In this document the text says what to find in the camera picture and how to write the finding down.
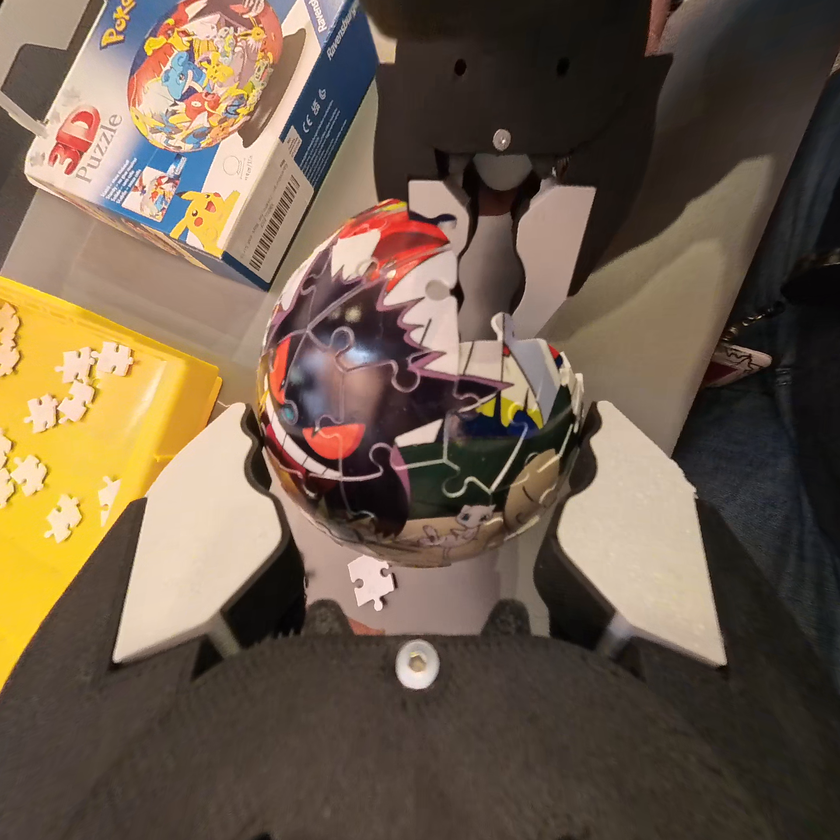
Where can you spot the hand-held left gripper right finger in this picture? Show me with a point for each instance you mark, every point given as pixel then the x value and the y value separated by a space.
pixel 630 558

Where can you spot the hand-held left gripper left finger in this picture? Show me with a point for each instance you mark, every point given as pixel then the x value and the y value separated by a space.
pixel 197 558

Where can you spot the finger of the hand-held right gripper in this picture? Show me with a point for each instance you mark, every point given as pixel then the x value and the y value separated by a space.
pixel 558 249
pixel 433 197

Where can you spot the colourful puzzle ball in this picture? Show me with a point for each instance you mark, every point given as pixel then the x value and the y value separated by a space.
pixel 367 394

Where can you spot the white puzzle piece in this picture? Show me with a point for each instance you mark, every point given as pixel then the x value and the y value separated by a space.
pixel 371 581

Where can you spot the blue white puzzle box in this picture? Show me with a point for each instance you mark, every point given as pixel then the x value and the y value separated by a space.
pixel 197 98

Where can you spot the yellow plastic tray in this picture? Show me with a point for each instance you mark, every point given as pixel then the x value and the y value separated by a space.
pixel 151 426

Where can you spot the person's blue jeans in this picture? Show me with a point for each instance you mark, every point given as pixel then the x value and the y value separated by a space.
pixel 787 492

